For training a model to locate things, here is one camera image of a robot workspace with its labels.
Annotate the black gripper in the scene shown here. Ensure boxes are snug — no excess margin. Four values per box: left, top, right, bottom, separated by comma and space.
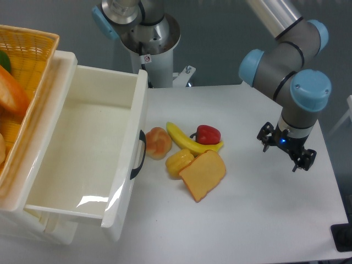
257, 122, 317, 172

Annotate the orange toy bread slice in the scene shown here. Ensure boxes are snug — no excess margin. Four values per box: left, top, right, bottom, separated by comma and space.
179, 150, 227, 202

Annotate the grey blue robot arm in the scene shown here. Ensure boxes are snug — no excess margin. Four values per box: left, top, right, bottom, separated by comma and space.
91, 1, 332, 170

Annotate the round toy bread roll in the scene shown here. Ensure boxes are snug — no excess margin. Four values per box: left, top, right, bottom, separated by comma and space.
146, 127, 172, 160

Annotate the red toy bell pepper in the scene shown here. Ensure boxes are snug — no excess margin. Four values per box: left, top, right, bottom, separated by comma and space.
190, 125, 221, 145

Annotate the yellow toy banana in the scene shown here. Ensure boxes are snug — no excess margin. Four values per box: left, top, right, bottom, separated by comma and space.
166, 122, 224, 156

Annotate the black device at edge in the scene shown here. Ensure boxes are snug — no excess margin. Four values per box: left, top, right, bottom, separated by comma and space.
331, 223, 351, 252

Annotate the yellow toy bell pepper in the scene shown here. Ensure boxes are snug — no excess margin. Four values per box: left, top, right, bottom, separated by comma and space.
165, 149, 195, 178

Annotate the white plastic drawer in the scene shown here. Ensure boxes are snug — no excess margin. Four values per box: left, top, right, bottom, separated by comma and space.
26, 66, 148, 241

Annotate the orange woven basket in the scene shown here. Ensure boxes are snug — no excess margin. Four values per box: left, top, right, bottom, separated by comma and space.
1, 25, 59, 182

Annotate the white drawer cabinet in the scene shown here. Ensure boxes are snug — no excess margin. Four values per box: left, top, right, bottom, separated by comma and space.
1, 51, 78, 244

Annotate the green toy vegetable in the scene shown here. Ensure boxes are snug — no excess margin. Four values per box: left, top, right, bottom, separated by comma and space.
0, 50, 12, 73

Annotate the black drawer handle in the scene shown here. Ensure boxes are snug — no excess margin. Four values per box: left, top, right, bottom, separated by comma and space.
130, 130, 146, 180

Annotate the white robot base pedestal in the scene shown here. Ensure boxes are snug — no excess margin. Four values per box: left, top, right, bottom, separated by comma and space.
121, 14, 196, 88

